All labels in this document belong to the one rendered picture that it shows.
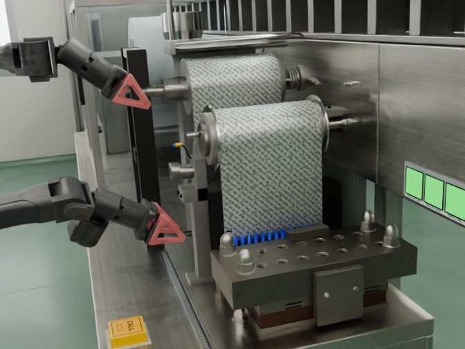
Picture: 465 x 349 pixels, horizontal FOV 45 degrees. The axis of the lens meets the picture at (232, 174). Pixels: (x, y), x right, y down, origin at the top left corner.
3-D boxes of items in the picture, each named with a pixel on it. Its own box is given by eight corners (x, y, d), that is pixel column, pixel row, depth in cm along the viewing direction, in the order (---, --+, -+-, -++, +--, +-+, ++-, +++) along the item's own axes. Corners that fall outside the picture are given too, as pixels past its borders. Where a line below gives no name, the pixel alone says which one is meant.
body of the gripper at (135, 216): (144, 243, 113) (111, 230, 110) (138, 226, 122) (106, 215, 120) (158, 215, 112) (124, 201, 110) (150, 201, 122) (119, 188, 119)
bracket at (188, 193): (183, 278, 136) (173, 156, 128) (209, 273, 138) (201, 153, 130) (188, 286, 132) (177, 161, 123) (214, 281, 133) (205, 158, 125)
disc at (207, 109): (203, 161, 132) (200, 100, 127) (205, 161, 132) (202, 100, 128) (220, 180, 119) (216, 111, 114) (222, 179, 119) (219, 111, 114)
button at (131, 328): (108, 332, 114) (107, 321, 113) (142, 325, 116) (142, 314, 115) (111, 350, 107) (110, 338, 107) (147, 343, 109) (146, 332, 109)
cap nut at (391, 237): (378, 242, 118) (379, 222, 116) (394, 239, 119) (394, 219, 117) (388, 248, 114) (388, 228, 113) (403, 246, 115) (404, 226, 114)
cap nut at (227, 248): (216, 251, 118) (215, 231, 117) (233, 248, 119) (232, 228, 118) (221, 257, 115) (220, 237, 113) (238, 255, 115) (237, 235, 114)
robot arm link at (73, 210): (69, 205, 104) (61, 176, 110) (46, 248, 109) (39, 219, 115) (125, 215, 112) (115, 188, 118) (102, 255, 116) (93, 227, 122)
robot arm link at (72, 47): (50, 57, 109) (66, 33, 109) (51, 55, 115) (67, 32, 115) (81, 78, 111) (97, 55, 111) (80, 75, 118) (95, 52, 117)
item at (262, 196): (225, 245, 124) (220, 165, 119) (321, 228, 130) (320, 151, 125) (225, 246, 124) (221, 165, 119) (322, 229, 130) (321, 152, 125)
